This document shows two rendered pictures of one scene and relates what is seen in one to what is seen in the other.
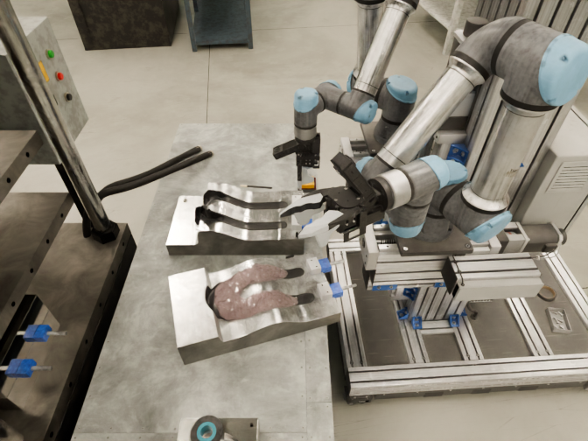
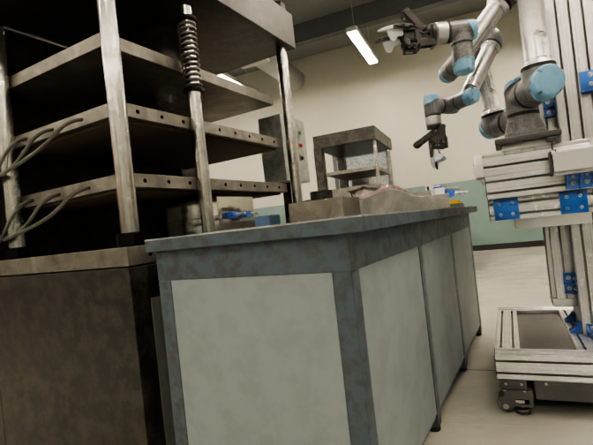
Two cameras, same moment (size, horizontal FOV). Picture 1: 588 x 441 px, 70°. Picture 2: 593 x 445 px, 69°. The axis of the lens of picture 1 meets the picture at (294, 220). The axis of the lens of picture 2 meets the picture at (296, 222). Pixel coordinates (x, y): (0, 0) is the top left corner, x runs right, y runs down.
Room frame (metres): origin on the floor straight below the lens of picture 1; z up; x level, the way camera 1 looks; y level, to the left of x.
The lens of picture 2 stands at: (-1.04, -0.45, 0.79)
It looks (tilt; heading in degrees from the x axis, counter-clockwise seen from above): 1 degrees up; 30
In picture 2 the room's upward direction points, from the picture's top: 6 degrees counter-clockwise
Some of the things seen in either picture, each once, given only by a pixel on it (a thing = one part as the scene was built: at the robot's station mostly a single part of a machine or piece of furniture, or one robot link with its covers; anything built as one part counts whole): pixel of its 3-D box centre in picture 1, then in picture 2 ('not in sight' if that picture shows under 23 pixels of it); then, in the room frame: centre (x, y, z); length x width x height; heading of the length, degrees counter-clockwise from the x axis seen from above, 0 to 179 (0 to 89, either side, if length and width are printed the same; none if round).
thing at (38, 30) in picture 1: (86, 204); (294, 236); (1.33, 0.91, 0.73); 0.30 x 0.22 x 1.47; 0
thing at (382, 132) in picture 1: (395, 124); not in sight; (1.41, -0.40, 1.09); 0.15 x 0.15 x 0.10
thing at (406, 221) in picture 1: (403, 207); (461, 60); (0.69, -0.25, 1.34); 0.11 x 0.08 x 0.11; 29
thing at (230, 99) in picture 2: not in sight; (154, 95); (0.52, 1.15, 1.51); 1.10 x 0.70 x 0.05; 0
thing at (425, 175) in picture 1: (418, 178); (461, 32); (0.67, -0.26, 1.43); 0.11 x 0.08 x 0.09; 119
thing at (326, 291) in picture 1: (338, 290); (451, 193); (0.79, -0.14, 0.85); 0.13 x 0.05 x 0.05; 107
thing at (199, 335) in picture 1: (254, 298); (383, 201); (0.76, 0.13, 0.85); 0.50 x 0.26 x 0.11; 107
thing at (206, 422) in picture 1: (207, 434); (321, 196); (0.34, 0.21, 0.89); 0.08 x 0.08 x 0.04
